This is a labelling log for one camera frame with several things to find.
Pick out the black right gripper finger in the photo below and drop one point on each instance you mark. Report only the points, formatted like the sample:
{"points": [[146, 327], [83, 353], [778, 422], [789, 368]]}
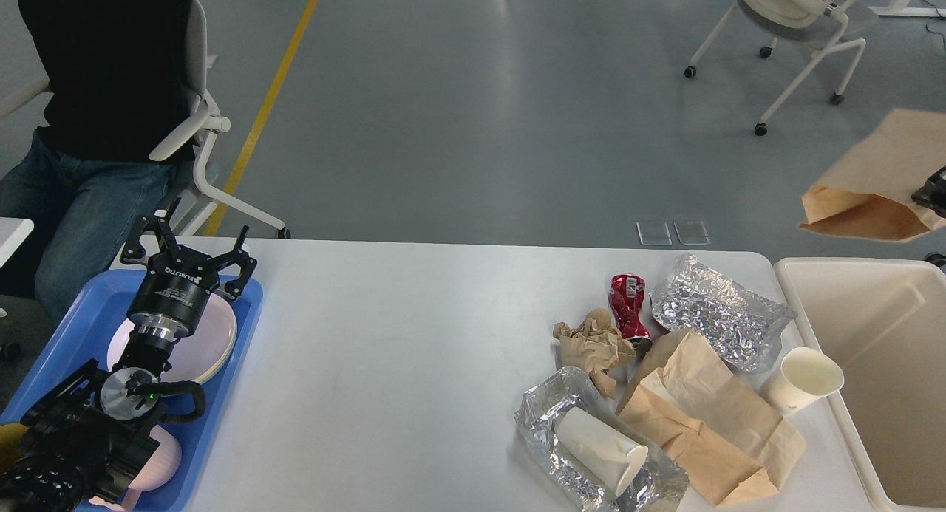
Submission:
{"points": [[932, 194]]}

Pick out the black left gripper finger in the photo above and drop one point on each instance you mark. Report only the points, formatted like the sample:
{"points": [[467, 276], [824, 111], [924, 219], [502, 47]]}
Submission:
{"points": [[208, 276], [152, 244]]}

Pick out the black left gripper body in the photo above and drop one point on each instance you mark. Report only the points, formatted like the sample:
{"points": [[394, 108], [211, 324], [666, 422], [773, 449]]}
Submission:
{"points": [[170, 302]]}

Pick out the large brown paper bag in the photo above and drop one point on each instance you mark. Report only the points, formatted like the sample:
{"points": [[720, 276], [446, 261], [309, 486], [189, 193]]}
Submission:
{"points": [[867, 193]]}

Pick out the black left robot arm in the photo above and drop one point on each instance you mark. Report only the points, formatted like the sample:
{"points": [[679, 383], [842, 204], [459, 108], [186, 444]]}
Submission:
{"points": [[100, 434]]}

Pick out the pink ceramic plate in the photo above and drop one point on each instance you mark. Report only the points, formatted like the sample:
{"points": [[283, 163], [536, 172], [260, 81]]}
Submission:
{"points": [[196, 357]]}

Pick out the white office chair left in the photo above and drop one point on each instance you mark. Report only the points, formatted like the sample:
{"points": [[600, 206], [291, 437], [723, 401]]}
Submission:
{"points": [[196, 113]]}

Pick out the white office chair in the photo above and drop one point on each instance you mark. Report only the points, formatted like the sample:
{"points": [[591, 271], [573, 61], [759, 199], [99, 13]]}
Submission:
{"points": [[196, 113], [823, 26]]}

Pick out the blue plastic tray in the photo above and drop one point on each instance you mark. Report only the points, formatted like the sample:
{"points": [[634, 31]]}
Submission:
{"points": [[85, 333]]}

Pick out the white side table corner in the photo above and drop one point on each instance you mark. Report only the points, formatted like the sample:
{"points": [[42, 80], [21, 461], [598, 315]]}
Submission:
{"points": [[13, 233]]}

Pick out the beige plastic bin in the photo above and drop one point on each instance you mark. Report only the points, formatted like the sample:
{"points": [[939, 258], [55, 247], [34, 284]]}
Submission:
{"points": [[883, 322]]}

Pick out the pink ribbed mug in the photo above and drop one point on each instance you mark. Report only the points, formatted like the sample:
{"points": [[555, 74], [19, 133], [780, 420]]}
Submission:
{"points": [[157, 471]]}

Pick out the person in black hoodie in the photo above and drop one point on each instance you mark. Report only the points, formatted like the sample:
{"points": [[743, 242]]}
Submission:
{"points": [[55, 277]]}

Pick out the teal mug yellow inside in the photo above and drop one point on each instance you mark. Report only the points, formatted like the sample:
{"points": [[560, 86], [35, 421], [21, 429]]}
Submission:
{"points": [[11, 434]]}

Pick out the white office chair right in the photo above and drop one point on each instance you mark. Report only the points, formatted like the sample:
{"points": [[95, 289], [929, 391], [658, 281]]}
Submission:
{"points": [[823, 26]]}

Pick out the white paper cup upright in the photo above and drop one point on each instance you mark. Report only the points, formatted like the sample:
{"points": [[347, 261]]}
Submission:
{"points": [[804, 376]]}

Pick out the crumpled foil container back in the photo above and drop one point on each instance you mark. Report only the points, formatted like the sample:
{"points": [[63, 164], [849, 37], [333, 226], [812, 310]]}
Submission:
{"points": [[742, 327]]}

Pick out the clear floor plate right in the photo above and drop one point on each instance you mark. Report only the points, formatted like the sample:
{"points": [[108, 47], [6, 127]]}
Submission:
{"points": [[692, 232]]}

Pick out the clear floor plate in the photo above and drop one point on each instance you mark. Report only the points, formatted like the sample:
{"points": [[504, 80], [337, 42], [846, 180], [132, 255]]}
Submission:
{"points": [[692, 232], [654, 233]]}

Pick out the clear floor plate left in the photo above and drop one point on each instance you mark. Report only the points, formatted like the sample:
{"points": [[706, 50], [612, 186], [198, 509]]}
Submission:
{"points": [[654, 233]]}

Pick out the crushed red soda can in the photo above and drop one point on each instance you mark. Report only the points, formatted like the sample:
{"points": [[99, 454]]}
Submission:
{"points": [[626, 295]]}

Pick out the flat brown paper bag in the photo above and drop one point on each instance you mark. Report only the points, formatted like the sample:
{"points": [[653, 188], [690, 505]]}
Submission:
{"points": [[734, 446]]}

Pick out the crumpled brown paper ball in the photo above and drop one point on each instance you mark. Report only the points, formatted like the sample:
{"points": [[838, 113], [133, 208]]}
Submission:
{"points": [[596, 347]]}

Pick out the foil tray front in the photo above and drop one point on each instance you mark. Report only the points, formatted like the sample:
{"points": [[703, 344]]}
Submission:
{"points": [[659, 486]]}

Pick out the white paper cup lying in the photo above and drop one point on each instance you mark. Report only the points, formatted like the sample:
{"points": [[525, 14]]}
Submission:
{"points": [[611, 456]]}

